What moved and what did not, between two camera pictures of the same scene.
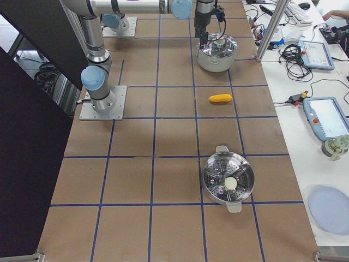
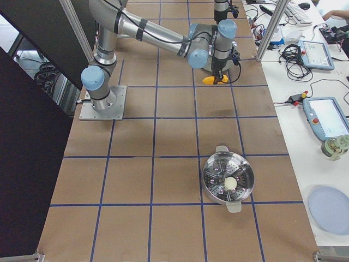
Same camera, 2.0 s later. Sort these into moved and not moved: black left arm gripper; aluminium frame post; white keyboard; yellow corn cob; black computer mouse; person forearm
Moved: black left arm gripper; yellow corn cob
Not moved: person forearm; white keyboard; aluminium frame post; black computer mouse
